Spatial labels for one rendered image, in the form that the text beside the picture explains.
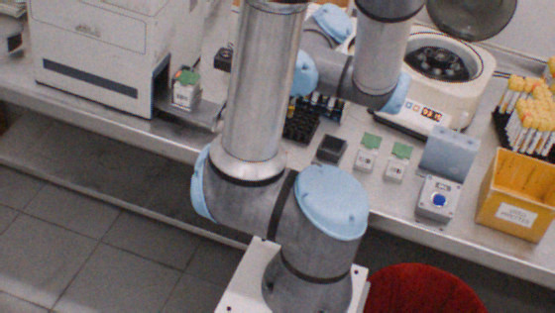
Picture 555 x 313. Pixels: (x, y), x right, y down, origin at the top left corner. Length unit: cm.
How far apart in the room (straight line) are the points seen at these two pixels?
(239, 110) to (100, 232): 155
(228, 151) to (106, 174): 128
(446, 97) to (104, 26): 73
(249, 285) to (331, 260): 18
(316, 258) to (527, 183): 63
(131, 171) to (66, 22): 89
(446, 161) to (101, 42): 74
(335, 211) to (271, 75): 22
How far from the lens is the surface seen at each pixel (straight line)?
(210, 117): 145
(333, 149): 147
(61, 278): 233
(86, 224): 246
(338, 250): 103
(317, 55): 116
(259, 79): 90
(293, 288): 109
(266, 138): 96
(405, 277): 192
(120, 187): 220
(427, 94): 158
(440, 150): 146
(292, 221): 101
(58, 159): 230
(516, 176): 152
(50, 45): 152
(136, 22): 137
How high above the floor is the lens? 184
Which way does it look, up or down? 42 degrees down
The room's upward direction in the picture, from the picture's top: 11 degrees clockwise
